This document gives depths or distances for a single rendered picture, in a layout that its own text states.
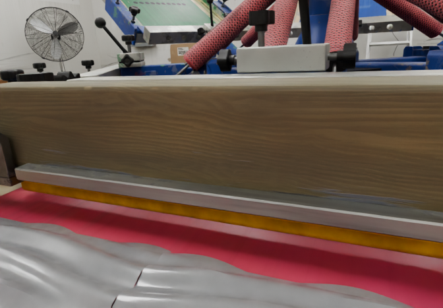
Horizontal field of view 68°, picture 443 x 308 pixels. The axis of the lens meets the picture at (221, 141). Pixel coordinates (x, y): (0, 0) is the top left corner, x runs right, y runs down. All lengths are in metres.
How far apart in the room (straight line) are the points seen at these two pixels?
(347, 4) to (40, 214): 0.65
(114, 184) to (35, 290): 0.08
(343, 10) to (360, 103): 0.56
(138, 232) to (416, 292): 0.17
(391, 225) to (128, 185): 0.16
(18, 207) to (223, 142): 0.21
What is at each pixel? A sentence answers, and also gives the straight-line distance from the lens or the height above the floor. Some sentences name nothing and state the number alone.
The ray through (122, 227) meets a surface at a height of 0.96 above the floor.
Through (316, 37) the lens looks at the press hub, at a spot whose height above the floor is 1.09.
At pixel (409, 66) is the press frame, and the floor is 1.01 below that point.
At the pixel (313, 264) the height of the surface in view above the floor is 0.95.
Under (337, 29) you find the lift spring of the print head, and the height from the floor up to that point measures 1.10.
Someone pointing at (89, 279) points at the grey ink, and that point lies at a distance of 0.21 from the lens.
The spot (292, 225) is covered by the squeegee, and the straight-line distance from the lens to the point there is 0.22.
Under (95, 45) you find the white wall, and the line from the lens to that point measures 5.79.
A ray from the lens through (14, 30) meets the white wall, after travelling 4.90.
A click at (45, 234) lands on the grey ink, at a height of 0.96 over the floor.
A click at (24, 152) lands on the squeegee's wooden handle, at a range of 0.32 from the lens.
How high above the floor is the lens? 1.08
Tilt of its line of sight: 16 degrees down
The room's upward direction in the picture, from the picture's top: 3 degrees counter-clockwise
